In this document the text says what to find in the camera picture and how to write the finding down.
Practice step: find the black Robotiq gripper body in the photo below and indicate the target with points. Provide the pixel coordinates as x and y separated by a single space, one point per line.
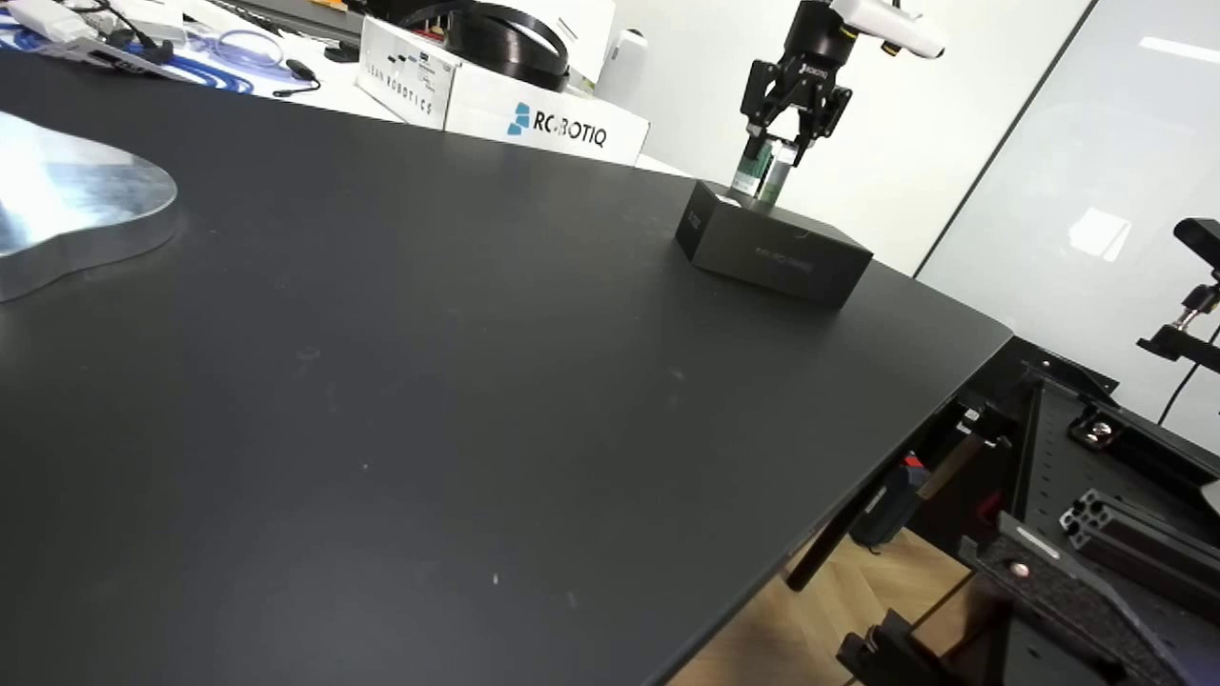
798 87

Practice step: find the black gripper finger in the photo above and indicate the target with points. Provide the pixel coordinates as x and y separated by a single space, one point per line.
753 148
790 152

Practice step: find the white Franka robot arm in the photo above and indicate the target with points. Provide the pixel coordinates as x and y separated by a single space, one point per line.
862 18

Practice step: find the black rectangular box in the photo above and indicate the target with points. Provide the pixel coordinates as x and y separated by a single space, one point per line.
770 248

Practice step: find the white Robotiq cardboard box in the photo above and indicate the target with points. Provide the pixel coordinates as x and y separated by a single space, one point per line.
499 97

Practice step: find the black round headphone case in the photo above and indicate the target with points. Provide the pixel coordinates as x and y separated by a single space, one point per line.
507 41

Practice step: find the black perforated optical breadboard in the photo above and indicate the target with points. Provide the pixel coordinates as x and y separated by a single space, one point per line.
1081 557

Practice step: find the aluminium extrusion profile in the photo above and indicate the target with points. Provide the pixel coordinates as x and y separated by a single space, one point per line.
1130 528

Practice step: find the blue and white papers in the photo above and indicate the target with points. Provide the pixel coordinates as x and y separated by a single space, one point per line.
192 51

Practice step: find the black table support bracket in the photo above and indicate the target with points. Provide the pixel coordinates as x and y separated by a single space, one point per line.
889 491

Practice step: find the black camera on stand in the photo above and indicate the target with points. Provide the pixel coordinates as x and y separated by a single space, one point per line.
1191 293

